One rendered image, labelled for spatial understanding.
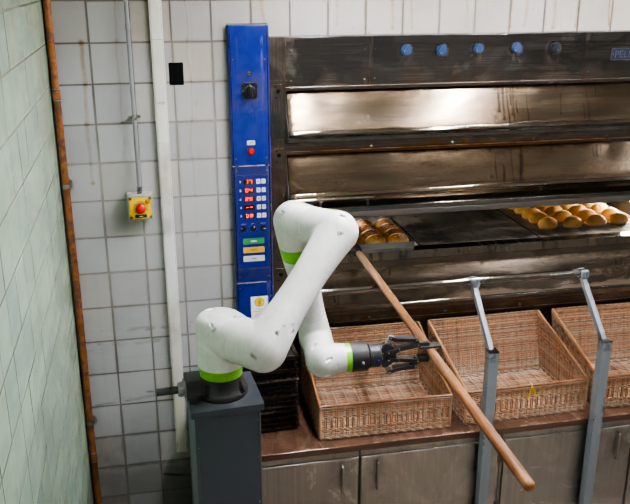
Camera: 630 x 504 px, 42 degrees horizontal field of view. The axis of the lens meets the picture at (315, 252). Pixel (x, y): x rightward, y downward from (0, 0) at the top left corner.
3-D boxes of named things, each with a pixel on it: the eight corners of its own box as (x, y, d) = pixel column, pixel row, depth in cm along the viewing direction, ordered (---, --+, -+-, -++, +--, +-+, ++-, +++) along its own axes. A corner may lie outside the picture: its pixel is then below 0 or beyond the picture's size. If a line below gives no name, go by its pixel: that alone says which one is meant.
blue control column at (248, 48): (209, 333, 559) (194, 6, 490) (232, 331, 563) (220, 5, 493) (243, 503, 381) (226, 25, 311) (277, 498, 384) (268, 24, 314)
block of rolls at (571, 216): (490, 198, 443) (490, 188, 441) (571, 193, 452) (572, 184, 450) (541, 231, 387) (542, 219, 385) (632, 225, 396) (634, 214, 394)
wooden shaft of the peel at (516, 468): (536, 493, 192) (537, 482, 191) (524, 494, 192) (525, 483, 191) (362, 256, 351) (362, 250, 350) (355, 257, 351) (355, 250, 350)
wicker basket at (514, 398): (422, 373, 379) (425, 318, 370) (534, 361, 391) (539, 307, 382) (463, 427, 334) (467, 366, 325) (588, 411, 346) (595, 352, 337)
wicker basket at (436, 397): (297, 384, 368) (297, 328, 359) (417, 374, 378) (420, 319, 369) (317, 442, 323) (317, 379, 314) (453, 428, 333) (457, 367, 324)
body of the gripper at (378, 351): (364, 338, 259) (393, 336, 261) (364, 362, 262) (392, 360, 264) (370, 348, 252) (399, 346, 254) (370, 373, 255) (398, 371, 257)
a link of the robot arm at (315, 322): (285, 268, 245) (321, 260, 246) (279, 251, 255) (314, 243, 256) (304, 364, 263) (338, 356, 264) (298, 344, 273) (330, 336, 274)
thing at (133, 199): (128, 215, 330) (126, 191, 327) (154, 214, 332) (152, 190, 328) (128, 221, 323) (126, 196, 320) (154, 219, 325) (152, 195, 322)
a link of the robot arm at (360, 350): (353, 378, 252) (353, 351, 249) (344, 361, 263) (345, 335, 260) (372, 376, 253) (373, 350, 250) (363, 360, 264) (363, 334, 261)
